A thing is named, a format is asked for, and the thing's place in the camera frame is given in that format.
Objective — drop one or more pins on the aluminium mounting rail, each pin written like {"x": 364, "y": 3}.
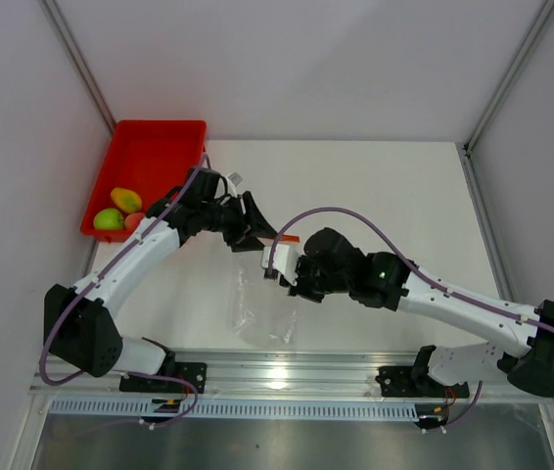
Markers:
{"x": 252, "y": 375}

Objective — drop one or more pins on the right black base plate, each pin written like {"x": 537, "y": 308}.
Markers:
{"x": 404, "y": 382}

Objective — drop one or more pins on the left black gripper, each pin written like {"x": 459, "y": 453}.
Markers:
{"x": 252, "y": 220}

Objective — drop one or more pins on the green apple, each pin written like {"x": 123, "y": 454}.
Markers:
{"x": 109, "y": 219}

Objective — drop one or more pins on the yellow orange mango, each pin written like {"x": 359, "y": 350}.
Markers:
{"x": 126, "y": 200}

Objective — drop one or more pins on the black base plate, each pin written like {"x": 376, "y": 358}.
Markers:
{"x": 184, "y": 374}
{"x": 404, "y": 382}

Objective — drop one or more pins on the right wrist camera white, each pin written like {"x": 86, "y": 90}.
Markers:
{"x": 285, "y": 260}

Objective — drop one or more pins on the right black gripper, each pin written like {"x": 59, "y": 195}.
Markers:
{"x": 300, "y": 289}

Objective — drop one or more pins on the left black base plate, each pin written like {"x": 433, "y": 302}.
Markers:
{"x": 184, "y": 374}

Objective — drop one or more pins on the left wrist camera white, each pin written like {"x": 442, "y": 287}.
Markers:
{"x": 232, "y": 181}

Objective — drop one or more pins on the pink peach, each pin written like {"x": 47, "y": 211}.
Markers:
{"x": 132, "y": 220}

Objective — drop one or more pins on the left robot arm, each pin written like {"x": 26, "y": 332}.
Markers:
{"x": 79, "y": 320}

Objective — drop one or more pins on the clear zip top bag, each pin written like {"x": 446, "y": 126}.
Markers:
{"x": 263, "y": 315}

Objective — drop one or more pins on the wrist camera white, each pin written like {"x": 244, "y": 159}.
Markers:
{"x": 232, "y": 181}
{"x": 285, "y": 260}

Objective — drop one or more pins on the white slotted cable duct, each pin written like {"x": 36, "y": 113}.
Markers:
{"x": 370, "y": 410}

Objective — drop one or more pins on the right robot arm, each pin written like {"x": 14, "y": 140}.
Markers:
{"x": 517, "y": 341}

